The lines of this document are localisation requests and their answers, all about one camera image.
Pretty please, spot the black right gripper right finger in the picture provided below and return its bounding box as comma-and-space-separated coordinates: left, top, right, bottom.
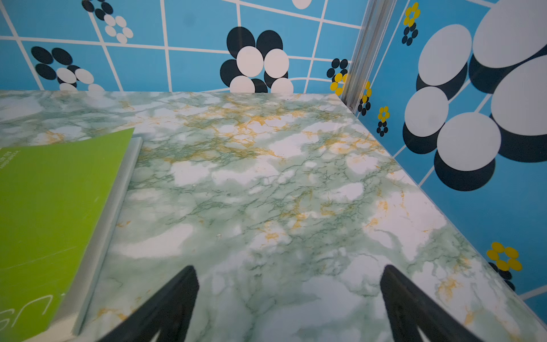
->
380, 264, 480, 341

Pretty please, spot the green cover notebook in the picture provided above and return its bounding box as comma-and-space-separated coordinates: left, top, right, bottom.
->
1, 129, 142, 341

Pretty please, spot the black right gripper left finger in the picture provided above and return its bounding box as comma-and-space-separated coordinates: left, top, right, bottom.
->
101, 266, 199, 341

